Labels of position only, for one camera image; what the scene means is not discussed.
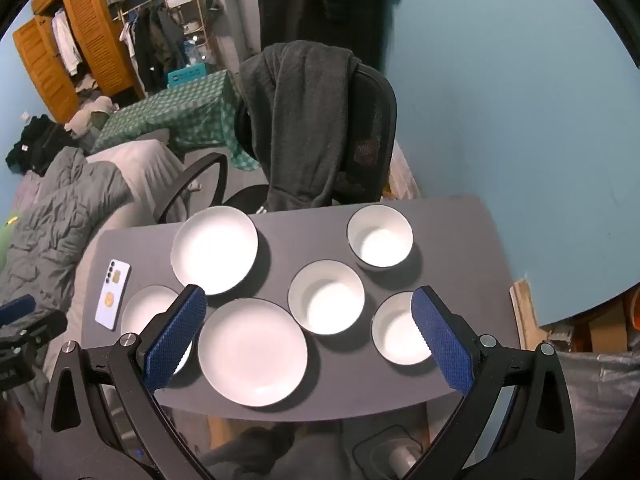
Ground black base with white tube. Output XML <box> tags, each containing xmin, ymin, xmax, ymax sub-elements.
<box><xmin>352</xmin><ymin>425</ymin><xmax>431</xmax><ymax>480</ymax></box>

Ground wooden louvered wardrobe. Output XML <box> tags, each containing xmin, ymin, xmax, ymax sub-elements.
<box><xmin>12</xmin><ymin>0</ymin><xmax>146</xmax><ymax>123</ymax></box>

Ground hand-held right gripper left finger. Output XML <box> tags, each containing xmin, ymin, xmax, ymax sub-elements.
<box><xmin>41</xmin><ymin>284</ymin><xmax>216</xmax><ymax>480</ymax></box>

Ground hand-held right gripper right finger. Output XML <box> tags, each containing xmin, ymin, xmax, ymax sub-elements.
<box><xmin>400</xmin><ymin>286</ymin><xmax>575</xmax><ymax>480</ymax></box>

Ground grey pipe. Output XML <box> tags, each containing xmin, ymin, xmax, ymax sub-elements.
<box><xmin>217</xmin><ymin>0</ymin><xmax>251</xmax><ymax>56</ymax></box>

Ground white plate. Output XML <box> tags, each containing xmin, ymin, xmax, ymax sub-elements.
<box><xmin>197</xmin><ymin>297</ymin><xmax>309</xmax><ymax>407</ymax></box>
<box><xmin>170</xmin><ymin>206</ymin><xmax>259</xmax><ymax>296</ymax></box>
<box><xmin>120</xmin><ymin>285</ymin><xmax>193</xmax><ymax>376</ymax></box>

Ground grey quilted duvet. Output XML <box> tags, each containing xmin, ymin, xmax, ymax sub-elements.
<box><xmin>0</xmin><ymin>147</ymin><xmax>133</xmax><ymax>306</ymax></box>

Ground dark grey fleece garment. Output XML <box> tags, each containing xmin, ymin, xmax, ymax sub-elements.
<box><xmin>239</xmin><ymin>40</ymin><xmax>363</xmax><ymax>212</ymax></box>

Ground white smartphone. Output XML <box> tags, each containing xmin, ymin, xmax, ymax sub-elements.
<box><xmin>95</xmin><ymin>258</ymin><xmax>132</xmax><ymax>332</ymax></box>

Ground wooden boards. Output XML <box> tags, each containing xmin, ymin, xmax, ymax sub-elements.
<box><xmin>509</xmin><ymin>279</ymin><xmax>543</xmax><ymax>351</ymax></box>

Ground grey plastic sheet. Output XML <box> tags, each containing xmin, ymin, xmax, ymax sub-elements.
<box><xmin>555</xmin><ymin>345</ymin><xmax>640</xmax><ymax>461</ymax></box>

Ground bed with light grey sheet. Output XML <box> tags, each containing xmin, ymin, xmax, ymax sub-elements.
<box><xmin>10</xmin><ymin>132</ymin><xmax>196</xmax><ymax>411</ymax></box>

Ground cardboard boxes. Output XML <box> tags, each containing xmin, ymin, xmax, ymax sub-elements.
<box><xmin>540</xmin><ymin>285</ymin><xmax>640</xmax><ymax>356</ymax></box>

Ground black bag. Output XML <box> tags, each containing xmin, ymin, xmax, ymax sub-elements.
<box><xmin>5</xmin><ymin>115</ymin><xmax>81</xmax><ymax>176</ymax></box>

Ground pile of clothes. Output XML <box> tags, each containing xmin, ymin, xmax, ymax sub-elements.
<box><xmin>65</xmin><ymin>75</ymin><xmax>121</xmax><ymax>136</ymax></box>

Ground dark clothes on rack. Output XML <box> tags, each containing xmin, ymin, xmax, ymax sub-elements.
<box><xmin>107</xmin><ymin>0</ymin><xmax>186</xmax><ymax>98</ymax></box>

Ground green checkered tablecloth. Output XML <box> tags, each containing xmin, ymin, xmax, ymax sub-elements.
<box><xmin>97</xmin><ymin>69</ymin><xmax>261</xmax><ymax>171</ymax></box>

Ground white bowl with dark rim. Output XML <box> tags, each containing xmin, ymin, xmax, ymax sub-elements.
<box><xmin>371</xmin><ymin>291</ymin><xmax>436</xmax><ymax>366</ymax></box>
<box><xmin>346</xmin><ymin>205</ymin><xmax>415</xmax><ymax>273</ymax></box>
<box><xmin>287</xmin><ymin>260</ymin><xmax>366</xmax><ymax>336</ymax></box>

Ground white shirt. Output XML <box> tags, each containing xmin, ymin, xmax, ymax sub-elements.
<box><xmin>50</xmin><ymin>10</ymin><xmax>83</xmax><ymax>76</ymax></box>

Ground black mesh office chair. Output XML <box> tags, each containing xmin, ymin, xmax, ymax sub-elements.
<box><xmin>152</xmin><ymin>62</ymin><xmax>398</xmax><ymax>226</ymax></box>

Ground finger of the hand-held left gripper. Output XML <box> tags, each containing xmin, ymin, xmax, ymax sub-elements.
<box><xmin>0</xmin><ymin>294</ymin><xmax>37</xmax><ymax>328</ymax></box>
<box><xmin>0</xmin><ymin>309</ymin><xmax>68</xmax><ymax>358</ymax></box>

